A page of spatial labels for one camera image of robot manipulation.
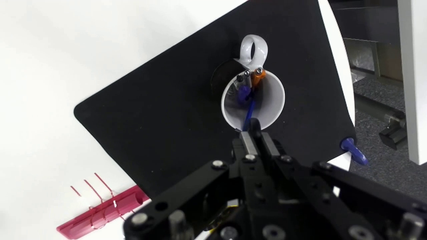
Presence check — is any blue table clamp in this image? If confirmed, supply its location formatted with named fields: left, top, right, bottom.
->
left=339, top=136, right=369, bottom=168

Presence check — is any black rectangular mat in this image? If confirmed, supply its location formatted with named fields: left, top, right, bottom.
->
left=72, top=0, right=357, bottom=199

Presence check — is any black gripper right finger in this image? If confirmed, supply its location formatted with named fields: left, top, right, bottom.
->
left=256, top=120, right=309, bottom=180

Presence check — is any thin black pen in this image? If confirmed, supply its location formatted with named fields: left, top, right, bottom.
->
left=235, top=66, right=264, bottom=84

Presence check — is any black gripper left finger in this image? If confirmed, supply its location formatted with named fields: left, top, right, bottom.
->
left=229, top=119, right=269, bottom=180

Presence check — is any orange pen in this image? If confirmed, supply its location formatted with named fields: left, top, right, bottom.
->
left=249, top=70, right=268, bottom=88

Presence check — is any red plastic rack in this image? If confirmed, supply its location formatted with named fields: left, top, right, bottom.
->
left=56, top=172, right=151, bottom=240

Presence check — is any blue pen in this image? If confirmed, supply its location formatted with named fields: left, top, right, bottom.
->
left=236, top=84, right=260, bottom=134

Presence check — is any tall white cup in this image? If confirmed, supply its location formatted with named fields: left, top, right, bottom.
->
left=220, top=34, right=287, bottom=134

